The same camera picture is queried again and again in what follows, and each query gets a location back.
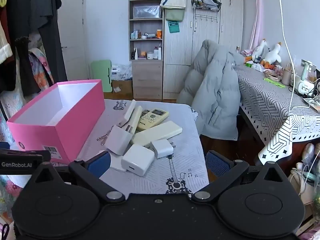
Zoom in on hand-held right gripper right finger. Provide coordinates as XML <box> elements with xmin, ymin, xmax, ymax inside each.
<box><xmin>191</xmin><ymin>150</ymin><xmax>293</xmax><ymax>204</ymax></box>

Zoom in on white goose plush toy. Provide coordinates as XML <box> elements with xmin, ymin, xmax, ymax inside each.
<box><xmin>251</xmin><ymin>39</ymin><xmax>270</xmax><ymax>63</ymax></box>
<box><xmin>263</xmin><ymin>42</ymin><xmax>283</xmax><ymax>67</ymax></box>

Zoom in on pink hanging cloth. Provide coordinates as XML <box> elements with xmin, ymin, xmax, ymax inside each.
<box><xmin>248</xmin><ymin>0</ymin><xmax>264</xmax><ymax>52</ymax></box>

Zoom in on floral quilt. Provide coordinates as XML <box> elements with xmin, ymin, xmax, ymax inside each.
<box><xmin>0</xmin><ymin>47</ymin><xmax>55</xmax><ymax>222</ymax></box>

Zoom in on red garment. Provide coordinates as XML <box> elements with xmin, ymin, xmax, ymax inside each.
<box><xmin>0</xmin><ymin>5</ymin><xmax>12</xmax><ymax>44</ymax></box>

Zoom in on black garment with frayed cuff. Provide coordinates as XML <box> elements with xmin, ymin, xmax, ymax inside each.
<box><xmin>14</xmin><ymin>37</ymin><xmax>41</xmax><ymax>95</ymax></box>

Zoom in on white large charger block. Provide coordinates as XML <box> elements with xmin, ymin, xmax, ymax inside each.
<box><xmin>121</xmin><ymin>150</ymin><xmax>155</xmax><ymax>177</ymax></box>

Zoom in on yellowish remote control with screen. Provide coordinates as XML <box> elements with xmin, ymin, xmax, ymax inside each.
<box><xmin>136</xmin><ymin>109</ymin><xmax>170</xmax><ymax>132</ymax></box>

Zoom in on white flat adapter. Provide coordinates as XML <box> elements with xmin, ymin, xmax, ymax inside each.
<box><xmin>100</xmin><ymin>150</ymin><xmax>127</xmax><ymax>172</ymax></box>

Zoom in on clear storage bin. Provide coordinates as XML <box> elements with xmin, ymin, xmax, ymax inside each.
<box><xmin>132</xmin><ymin>4</ymin><xmax>161</xmax><ymax>19</ymax></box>

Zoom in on light wood wardrobe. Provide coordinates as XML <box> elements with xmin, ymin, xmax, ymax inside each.
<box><xmin>162</xmin><ymin>0</ymin><xmax>245</xmax><ymax>103</ymax></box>

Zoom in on teal hanging tag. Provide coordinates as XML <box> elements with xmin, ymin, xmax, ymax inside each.
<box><xmin>168</xmin><ymin>20</ymin><xmax>181</xmax><ymax>34</ymax></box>

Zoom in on black wire door rack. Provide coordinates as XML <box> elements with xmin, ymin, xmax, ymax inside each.
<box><xmin>191</xmin><ymin>0</ymin><xmax>222</xmax><ymax>23</ymax></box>

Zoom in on cream rounded remote control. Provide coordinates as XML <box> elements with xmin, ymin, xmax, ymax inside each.
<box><xmin>130</xmin><ymin>121</ymin><xmax>183</xmax><ymax>148</ymax></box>

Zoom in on white cable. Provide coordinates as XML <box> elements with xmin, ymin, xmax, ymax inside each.
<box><xmin>274</xmin><ymin>0</ymin><xmax>314</xmax><ymax>117</ymax></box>

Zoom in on geometric black white tablecloth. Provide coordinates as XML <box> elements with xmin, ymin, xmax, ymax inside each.
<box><xmin>236</xmin><ymin>65</ymin><xmax>320</xmax><ymax>167</ymax></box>

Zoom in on green pouch bag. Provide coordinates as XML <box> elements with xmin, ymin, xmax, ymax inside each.
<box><xmin>165</xmin><ymin>8</ymin><xmax>185</xmax><ymax>22</ymax></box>

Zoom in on green folding table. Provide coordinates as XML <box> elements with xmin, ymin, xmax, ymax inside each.
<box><xmin>90</xmin><ymin>59</ymin><xmax>112</xmax><ymax>93</ymax></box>

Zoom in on metal clips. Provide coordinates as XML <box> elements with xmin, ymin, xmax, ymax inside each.
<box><xmin>97</xmin><ymin>129</ymin><xmax>113</xmax><ymax>145</ymax></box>

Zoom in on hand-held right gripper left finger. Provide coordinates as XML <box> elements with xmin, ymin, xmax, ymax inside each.
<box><xmin>31</xmin><ymin>151</ymin><xmax>125</xmax><ymax>204</ymax></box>

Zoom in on white fleece garment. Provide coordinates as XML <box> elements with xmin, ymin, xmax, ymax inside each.
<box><xmin>0</xmin><ymin>25</ymin><xmax>13</xmax><ymax>64</ymax></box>

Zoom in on black hanging garment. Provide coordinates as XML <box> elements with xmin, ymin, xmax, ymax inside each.
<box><xmin>5</xmin><ymin>0</ymin><xmax>33</xmax><ymax>92</ymax></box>

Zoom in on pink cardboard box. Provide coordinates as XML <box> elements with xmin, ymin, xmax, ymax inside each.
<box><xmin>6</xmin><ymin>79</ymin><xmax>106</xmax><ymax>165</ymax></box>

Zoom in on white blue tissue packs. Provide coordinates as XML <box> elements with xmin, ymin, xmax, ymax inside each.
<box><xmin>111</xmin><ymin>64</ymin><xmax>133</xmax><ymax>80</ymax></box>

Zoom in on wooden shelf unit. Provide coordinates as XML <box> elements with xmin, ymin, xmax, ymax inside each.
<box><xmin>128</xmin><ymin>0</ymin><xmax>165</xmax><ymax>101</ymax></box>

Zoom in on green ruler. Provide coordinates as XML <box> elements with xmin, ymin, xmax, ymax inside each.
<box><xmin>263</xmin><ymin>77</ymin><xmax>286</xmax><ymax>89</ymax></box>

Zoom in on grey striped printed bedsheet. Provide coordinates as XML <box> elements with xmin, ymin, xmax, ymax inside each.
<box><xmin>50</xmin><ymin>99</ymin><xmax>210</xmax><ymax>195</ymax></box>

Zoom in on pale plastic bags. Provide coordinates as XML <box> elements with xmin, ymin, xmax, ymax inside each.
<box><xmin>290</xmin><ymin>142</ymin><xmax>320</xmax><ymax>230</ymax></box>

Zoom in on white slim remote control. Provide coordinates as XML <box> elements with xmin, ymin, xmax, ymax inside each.
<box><xmin>116</xmin><ymin>99</ymin><xmax>137</xmax><ymax>128</ymax></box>

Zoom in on pale green small appliance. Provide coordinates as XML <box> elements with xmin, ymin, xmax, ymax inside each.
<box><xmin>293</xmin><ymin>59</ymin><xmax>317</xmax><ymax>97</ymax></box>

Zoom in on white small charger cube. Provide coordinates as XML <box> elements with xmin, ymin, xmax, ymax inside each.
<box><xmin>150</xmin><ymin>139</ymin><xmax>175</xmax><ymax>159</ymax></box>

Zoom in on white door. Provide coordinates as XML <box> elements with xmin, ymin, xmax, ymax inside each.
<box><xmin>55</xmin><ymin>0</ymin><xmax>87</xmax><ymax>81</ymax></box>

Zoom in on beige cup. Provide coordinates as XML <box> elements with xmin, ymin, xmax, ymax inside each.
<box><xmin>282</xmin><ymin>68</ymin><xmax>293</xmax><ymax>86</ymax></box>

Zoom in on grey puffer jacket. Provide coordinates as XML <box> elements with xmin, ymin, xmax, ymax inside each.
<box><xmin>177</xmin><ymin>39</ymin><xmax>245</xmax><ymax>141</ymax></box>

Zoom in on dark grey hanging coat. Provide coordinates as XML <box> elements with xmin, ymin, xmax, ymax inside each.
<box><xmin>29</xmin><ymin>0</ymin><xmax>68</xmax><ymax>83</ymax></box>

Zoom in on brown cardboard box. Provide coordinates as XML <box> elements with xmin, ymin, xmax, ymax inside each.
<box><xmin>112</xmin><ymin>79</ymin><xmax>133</xmax><ymax>93</ymax></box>

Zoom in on white tall charger plug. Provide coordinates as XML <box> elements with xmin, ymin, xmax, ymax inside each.
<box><xmin>104</xmin><ymin>125</ymin><xmax>133</xmax><ymax>156</ymax></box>

